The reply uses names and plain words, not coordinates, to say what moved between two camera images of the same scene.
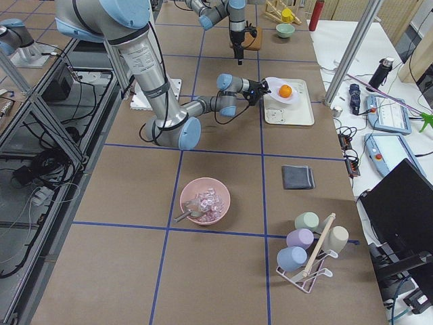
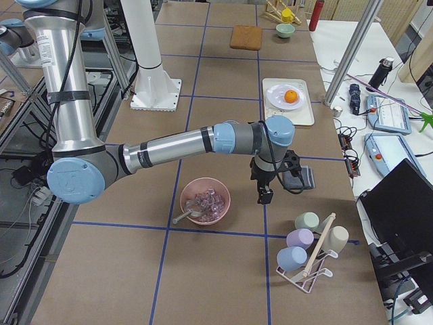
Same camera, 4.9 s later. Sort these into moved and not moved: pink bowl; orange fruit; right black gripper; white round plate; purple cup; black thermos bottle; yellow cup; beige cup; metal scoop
Moved: white round plate; orange fruit; right black gripper
Not moved: metal scoop; black thermos bottle; pink bowl; beige cup; yellow cup; purple cup
